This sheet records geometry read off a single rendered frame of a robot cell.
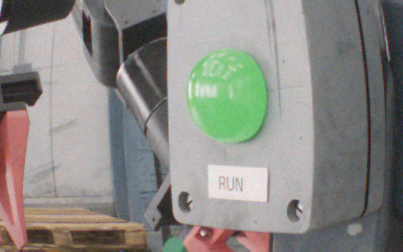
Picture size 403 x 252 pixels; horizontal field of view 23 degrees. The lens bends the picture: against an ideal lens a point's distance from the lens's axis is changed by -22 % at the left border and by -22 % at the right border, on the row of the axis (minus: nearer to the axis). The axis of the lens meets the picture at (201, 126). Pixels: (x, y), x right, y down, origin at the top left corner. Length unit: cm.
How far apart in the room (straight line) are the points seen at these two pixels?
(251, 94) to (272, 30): 2
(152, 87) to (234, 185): 41
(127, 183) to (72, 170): 55
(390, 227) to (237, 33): 10
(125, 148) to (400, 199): 898
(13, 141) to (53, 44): 842
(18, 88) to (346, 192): 28
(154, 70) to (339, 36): 43
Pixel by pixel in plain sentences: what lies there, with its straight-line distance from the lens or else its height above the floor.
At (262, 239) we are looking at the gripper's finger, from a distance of 73.
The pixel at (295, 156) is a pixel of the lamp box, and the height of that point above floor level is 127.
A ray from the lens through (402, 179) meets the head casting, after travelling 40.
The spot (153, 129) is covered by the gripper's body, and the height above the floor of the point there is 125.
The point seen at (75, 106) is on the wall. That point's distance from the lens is 915.
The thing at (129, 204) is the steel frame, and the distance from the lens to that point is 941.
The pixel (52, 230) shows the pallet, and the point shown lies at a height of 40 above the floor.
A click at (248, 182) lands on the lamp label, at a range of 39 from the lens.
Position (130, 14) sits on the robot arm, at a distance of 83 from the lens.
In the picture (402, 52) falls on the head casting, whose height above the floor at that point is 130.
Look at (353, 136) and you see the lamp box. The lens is 38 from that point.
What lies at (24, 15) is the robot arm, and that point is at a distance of 66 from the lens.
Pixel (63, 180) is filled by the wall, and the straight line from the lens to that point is 910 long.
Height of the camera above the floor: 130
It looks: 3 degrees down
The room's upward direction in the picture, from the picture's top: 2 degrees counter-clockwise
